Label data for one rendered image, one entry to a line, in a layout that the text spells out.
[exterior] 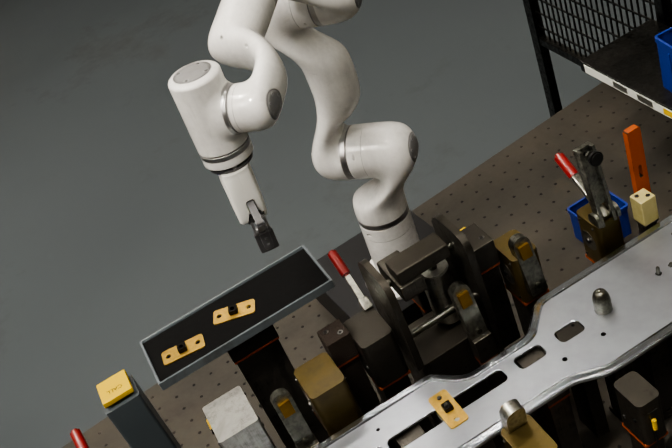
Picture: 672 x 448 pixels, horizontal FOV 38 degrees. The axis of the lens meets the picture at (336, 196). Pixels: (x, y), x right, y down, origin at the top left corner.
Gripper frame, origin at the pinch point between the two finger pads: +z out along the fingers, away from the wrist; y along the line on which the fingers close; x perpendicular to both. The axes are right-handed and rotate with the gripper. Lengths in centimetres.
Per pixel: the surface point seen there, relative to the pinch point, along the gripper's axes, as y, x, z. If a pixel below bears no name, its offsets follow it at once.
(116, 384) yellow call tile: -7.5, -35.7, 23.2
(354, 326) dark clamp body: -0.9, 8.7, 29.5
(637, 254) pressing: 8, 63, 35
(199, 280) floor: -182, -26, 137
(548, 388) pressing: 26, 33, 37
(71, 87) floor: -409, -58, 136
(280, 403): 9.7, -9.4, 28.8
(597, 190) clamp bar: 0, 61, 24
